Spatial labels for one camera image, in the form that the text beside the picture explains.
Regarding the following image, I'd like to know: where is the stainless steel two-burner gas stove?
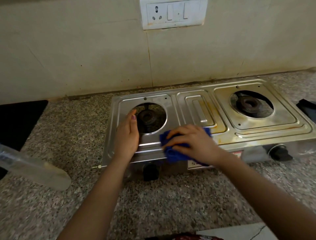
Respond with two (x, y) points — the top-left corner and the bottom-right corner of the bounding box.
(101, 79), (316, 176)

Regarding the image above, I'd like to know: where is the person's right hand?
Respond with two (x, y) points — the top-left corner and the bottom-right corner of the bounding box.
(162, 124), (221, 167)

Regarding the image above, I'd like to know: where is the person's left hand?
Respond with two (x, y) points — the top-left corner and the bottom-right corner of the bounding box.
(115, 109), (140, 162)

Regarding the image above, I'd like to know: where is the clear plastic bottle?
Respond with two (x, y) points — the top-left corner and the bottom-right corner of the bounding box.
(0, 144), (72, 191)

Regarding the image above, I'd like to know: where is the person's left forearm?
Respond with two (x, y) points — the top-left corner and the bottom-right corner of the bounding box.
(57, 158), (135, 240)

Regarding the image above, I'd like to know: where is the person's right forearm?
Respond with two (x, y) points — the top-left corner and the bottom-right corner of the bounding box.
(211, 148), (316, 240)

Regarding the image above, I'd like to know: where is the black stove knob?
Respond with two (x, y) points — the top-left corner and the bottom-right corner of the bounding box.
(143, 163), (159, 181)
(269, 145), (293, 162)

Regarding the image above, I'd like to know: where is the black flat object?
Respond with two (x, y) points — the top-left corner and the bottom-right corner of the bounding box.
(296, 99), (316, 117)

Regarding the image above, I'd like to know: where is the white wall socket switch plate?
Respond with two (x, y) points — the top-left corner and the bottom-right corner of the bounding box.
(140, 0), (208, 31)

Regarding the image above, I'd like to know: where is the black glass cooktop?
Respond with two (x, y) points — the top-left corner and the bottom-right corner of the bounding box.
(0, 100), (49, 180)

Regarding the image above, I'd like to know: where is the blue cleaning cloth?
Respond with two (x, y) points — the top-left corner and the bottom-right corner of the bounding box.
(159, 127), (213, 167)

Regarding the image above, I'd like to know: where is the black round gas burner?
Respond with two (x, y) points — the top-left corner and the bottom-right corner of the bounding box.
(236, 96), (260, 114)
(136, 110), (159, 134)

